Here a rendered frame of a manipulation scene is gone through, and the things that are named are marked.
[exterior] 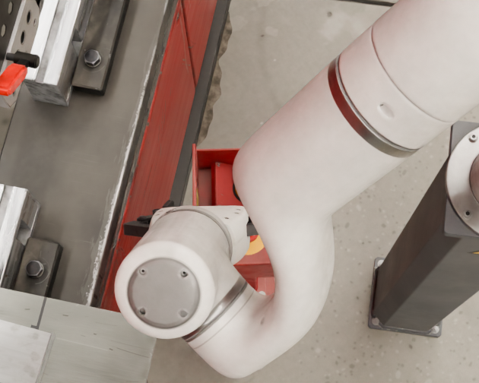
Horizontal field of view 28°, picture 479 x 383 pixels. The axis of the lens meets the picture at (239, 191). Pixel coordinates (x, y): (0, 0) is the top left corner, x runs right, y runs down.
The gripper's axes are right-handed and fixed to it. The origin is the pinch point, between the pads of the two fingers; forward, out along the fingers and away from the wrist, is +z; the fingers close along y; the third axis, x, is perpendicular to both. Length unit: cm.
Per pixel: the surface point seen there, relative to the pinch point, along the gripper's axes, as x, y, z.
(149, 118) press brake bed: 5, -18, 63
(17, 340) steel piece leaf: -22.3, -31.6, 21.6
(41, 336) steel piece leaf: -21.9, -28.2, 22.1
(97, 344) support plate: -23.3, -20.1, 22.4
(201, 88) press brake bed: 4, -20, 143
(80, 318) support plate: -19.8, -22.7, 23.9
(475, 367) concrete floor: -65, 48, 120
